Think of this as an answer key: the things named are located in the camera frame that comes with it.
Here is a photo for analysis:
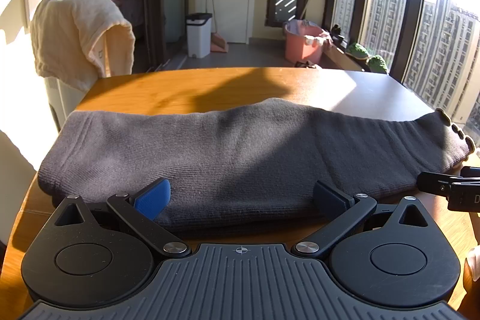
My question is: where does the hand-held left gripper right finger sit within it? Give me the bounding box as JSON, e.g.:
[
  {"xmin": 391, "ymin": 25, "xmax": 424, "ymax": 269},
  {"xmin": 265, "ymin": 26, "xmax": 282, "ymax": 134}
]
[{"xmin": 292, "ymin": 179, "xmax": 429, "ymax": 261}]

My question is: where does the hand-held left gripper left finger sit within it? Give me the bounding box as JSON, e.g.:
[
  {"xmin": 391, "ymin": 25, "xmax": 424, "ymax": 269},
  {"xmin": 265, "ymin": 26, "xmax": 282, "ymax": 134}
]
[{"xmin": 54, "ymin": 177, "xmax": 190, "ymax": 260}]

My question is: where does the dark grey knit garment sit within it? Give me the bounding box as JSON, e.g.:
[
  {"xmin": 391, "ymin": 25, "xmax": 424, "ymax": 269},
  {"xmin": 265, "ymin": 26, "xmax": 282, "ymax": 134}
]
[{"xmin": 38, "ymin": 97, "xmax": 475, "ymax": 231}]

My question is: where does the person's right hand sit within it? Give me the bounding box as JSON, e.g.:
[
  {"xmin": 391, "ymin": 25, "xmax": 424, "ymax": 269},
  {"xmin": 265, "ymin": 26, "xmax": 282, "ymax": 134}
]
[{"xmin": 464, "ymin": 245, "xmax": 480, "ymax": 293}]

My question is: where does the white floor appliance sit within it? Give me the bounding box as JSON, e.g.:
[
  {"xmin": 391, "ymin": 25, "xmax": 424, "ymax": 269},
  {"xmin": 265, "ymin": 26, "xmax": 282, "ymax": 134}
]
[{"xmin": 44, "ymin": 76, "xmax": 89, "ymax": 134}]

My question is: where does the wooden window ledge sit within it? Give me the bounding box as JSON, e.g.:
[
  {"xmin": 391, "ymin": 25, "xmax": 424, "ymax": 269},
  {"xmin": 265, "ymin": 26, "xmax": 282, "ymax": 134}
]
[{"xmin": 322, "ymin": 47, "xmax": 367, "ymax": 73}]

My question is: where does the pink plastic bucket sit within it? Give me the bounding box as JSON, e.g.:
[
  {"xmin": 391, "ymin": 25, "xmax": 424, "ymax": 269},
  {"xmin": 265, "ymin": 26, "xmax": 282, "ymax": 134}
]
[{"xmin": 283, "ymin": 19, "xmax": 333, "ymax": 66}]

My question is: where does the dark object on windowsill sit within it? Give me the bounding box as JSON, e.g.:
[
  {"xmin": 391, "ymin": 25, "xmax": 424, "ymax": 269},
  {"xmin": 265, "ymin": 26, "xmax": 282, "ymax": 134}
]
[{"xmin": 329, "ymin": 24, "xmax": 346, "ymax": 44}]

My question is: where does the pink dustpan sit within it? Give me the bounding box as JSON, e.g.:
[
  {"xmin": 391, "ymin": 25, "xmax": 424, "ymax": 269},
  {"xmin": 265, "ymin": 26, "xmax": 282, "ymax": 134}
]
[{"xmin": 209, "ymin": 31, "xmax": 229, "ymax": 54}]

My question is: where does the white trash bin black lid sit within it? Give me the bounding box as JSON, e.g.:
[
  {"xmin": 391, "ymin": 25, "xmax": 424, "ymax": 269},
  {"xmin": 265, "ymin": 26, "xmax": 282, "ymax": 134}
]
[{"xmin": 185, "ymin": 12, "xmax": 214, "ymax": 59}]

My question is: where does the cream towel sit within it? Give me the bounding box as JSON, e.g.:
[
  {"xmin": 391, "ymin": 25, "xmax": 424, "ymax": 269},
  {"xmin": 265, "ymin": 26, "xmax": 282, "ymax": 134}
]
[{"xmin": 29, "ymin": 0, "xmax": 136, "ymax": 92}]

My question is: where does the bed with pink bedding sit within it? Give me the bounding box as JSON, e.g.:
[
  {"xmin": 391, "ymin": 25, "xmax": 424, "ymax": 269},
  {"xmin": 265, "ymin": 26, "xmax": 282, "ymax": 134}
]
[{"xmin": 107, "ymin": 0, "xmax": 146, "ymax": 40}]

